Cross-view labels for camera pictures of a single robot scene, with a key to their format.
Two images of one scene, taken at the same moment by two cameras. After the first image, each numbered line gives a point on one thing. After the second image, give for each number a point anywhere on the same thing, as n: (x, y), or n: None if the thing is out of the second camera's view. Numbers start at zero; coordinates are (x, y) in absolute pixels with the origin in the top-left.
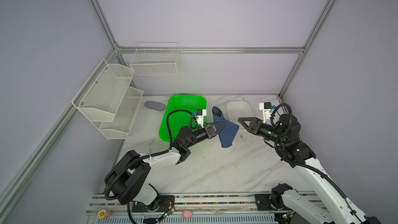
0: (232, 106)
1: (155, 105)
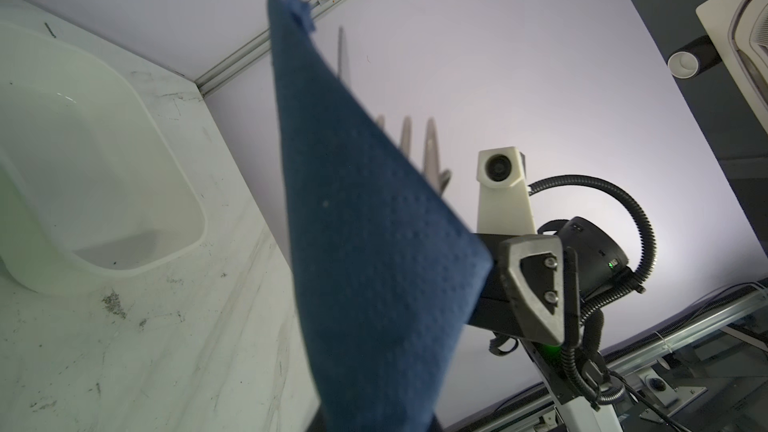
0: (92, 182)
1: None
